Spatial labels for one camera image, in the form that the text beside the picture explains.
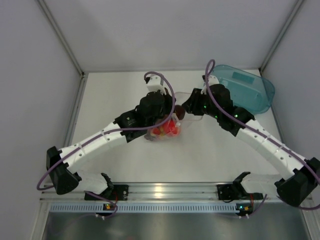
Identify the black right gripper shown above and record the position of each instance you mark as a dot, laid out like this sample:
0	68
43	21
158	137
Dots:
191	105

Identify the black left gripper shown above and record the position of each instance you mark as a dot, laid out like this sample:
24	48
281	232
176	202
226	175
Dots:
169	101

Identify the red fake apple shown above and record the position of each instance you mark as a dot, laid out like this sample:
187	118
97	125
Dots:
171	128

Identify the clear zip top bag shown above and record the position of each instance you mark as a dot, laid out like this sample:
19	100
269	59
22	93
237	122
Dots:
181	97

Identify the dark red fake peach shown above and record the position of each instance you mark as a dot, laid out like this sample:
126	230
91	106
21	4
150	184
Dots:
179	112

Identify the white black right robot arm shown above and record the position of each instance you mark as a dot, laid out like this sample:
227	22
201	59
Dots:
296	176

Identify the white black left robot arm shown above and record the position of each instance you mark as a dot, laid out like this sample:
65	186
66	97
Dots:
64	166

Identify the fake purple grape bunch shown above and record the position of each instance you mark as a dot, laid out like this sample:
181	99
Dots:
149	136

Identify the teal transparent plastic bin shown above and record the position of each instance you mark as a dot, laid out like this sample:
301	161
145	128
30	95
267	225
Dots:
247	90

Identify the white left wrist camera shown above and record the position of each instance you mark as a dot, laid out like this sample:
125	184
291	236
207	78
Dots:
154	82

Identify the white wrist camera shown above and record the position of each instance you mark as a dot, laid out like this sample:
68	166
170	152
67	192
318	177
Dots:
212	80
154	82

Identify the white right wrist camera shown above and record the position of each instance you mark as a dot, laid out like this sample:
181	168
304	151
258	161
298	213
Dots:
212	80

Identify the aluminium mounting rail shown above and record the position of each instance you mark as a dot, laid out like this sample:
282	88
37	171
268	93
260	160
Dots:
150	191

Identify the light blue cable duct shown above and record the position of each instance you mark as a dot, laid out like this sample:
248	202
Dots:
125	207

